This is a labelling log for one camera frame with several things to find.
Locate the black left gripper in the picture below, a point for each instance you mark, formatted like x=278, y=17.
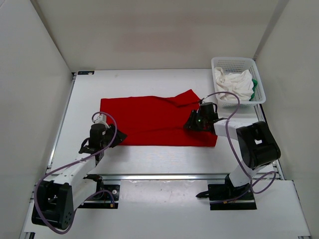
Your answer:
x=119, y=138

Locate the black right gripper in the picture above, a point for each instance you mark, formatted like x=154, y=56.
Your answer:
x=191, y=123

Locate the red t-shirt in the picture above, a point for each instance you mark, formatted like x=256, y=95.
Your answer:
x=157, y=121

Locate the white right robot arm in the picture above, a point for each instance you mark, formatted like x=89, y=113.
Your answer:
x=253, y=145

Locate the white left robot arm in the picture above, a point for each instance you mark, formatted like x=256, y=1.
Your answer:
x=57, y=198

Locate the white t-shirt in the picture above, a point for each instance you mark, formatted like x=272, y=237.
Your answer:
x=240, y=84

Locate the white plastic laundry basket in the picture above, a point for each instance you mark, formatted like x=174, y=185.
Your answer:
x=237, y=65

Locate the green t-shirt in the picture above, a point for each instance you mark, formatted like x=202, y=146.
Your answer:
x=255, y=84

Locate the small dark table label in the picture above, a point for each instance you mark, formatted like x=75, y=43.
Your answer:
x=86, y=72

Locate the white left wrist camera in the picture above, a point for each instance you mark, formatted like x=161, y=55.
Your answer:
x=101, y=119

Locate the aluminium table frame rail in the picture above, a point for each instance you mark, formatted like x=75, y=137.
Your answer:
x=267, y=151

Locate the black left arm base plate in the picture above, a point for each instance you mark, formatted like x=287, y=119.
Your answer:
x=104, y=200

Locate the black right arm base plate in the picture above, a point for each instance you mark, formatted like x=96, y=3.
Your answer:
x=226, y=198

